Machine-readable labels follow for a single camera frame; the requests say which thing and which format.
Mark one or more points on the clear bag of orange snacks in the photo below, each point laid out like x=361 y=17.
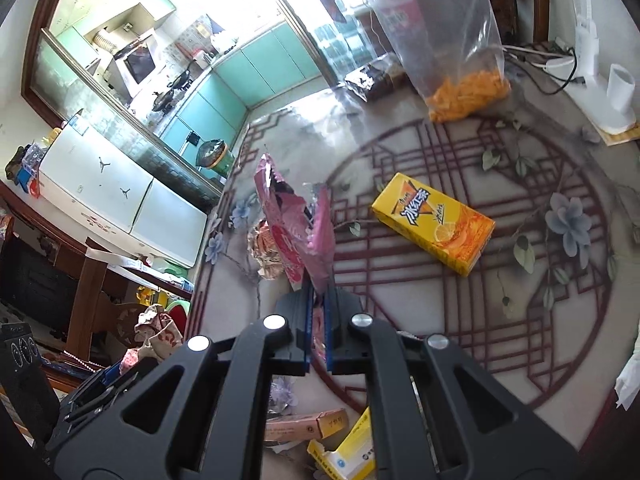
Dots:
x=450 y=35

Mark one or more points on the orange cardboard box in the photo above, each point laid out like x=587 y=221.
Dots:
x=305 y=426

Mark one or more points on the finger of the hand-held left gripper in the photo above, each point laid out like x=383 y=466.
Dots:
x=92 y=400

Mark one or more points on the flat white tissue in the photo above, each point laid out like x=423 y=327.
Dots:
x=629 y=385

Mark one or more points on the white cup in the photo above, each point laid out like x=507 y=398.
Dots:
x=621 y=90

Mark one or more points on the white refrigerator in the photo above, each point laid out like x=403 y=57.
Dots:
x=100 y=180

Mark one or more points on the red label drink bottle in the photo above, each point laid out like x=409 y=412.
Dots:
x=400 y=10

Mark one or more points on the teal kitchen cabinets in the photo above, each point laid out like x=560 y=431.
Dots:
x=260 y=55

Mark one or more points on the printed cloth bag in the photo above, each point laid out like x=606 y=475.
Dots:
x=155 y=332

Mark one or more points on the pink snack wrapper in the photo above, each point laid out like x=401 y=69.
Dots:
x=290 y=215

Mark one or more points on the yellow drink carton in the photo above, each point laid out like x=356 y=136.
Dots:
x=430 y=225

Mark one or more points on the white microwave oven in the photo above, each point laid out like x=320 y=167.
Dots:
x=136 y=65

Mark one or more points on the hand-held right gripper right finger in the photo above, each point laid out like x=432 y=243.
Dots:
x=328 y=345

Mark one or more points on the black wok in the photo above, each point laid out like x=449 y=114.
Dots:
x=162 y=100

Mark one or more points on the dark snack packet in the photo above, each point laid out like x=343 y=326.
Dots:
x=370 y=82

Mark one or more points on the white desk lamp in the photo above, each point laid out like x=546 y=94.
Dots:
x=587 y=45

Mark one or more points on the crumpled gold red wrapper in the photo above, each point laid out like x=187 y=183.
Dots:
x=262 y=255

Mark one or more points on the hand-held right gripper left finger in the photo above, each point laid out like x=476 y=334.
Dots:
x=309 y=345

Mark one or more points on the yellow white cardboard box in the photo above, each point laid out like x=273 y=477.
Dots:
x=350 y=452

